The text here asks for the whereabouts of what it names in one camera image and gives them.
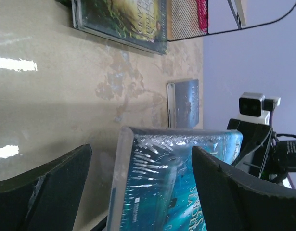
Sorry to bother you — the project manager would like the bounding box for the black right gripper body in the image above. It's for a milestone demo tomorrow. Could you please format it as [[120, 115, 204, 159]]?
[[227, 118, 273, 180]]

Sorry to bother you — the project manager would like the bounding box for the blue book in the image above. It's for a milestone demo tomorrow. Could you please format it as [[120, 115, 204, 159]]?
[[106, 127, 243, 231]]

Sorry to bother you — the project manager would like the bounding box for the wooden shelf with wire frame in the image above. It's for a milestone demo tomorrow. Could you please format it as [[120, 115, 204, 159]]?
[[166, 0, 296, 42]]

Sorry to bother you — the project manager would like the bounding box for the green yellow fantasy book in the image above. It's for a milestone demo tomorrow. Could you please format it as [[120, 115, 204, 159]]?
[[72, 0, 167, 55]]

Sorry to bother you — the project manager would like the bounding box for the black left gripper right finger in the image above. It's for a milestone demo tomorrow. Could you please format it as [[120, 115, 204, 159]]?
[[192, 146, 296, 231]]

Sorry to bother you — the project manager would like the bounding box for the pink rectangular box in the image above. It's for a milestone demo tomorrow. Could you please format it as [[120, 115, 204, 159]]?
[[196, 0, 209, 34]]

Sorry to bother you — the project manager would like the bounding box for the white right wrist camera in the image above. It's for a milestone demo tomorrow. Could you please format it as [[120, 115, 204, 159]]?
[[237, 92, 281, 126]]

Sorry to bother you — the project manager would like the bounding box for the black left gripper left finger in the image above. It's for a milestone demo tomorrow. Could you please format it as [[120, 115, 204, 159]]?
[[0, 144, 92, 231]]

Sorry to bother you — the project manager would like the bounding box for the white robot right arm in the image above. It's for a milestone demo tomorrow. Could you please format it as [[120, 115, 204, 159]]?
[[227, 119, 296, 184]]

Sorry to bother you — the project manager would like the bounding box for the dark Wuthering Heights book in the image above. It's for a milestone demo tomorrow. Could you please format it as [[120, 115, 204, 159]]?
[[167, 79, 199, 128]]

